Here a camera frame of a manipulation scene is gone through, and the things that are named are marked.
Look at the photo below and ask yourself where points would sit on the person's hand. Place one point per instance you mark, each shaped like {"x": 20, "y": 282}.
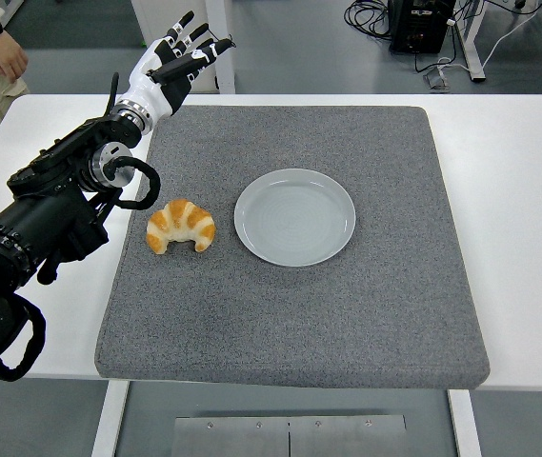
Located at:
{"x": 6, "y": 57}

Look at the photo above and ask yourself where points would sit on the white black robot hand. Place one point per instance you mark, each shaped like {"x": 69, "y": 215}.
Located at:
{"x": 149, "y": 90}

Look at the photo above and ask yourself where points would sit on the golden croissant bread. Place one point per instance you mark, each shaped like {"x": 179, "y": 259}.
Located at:
{"x": 180, "y": 216}

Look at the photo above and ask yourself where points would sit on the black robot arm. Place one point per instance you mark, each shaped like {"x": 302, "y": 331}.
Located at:
{"x": 37, "y": 219}

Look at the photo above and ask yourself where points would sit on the grey round plate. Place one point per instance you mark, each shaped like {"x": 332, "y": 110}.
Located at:
{"x": 294, "y": 219}

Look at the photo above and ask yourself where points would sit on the grey metal plate with screws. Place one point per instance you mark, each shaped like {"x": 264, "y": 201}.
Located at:
{"x": 232, "y": 438}

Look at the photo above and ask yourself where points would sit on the grey felt mat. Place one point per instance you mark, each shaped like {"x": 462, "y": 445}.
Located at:
{"x": 299, "y": 323}

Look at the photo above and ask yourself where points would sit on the black computer box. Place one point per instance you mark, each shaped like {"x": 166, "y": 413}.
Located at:
{"x": 420, "y": 26}

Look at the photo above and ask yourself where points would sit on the grey floor socket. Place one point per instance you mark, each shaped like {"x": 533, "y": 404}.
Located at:
{"x": 436, "y": 78}

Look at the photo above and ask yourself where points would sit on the white desk leg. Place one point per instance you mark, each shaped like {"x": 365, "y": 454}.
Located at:
{"x": 473, "y": 43}

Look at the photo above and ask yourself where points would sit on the white table leg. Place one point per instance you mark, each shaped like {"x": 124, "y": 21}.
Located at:
{"x": 108, "y": 419}
{"x": 465, "y": 423}

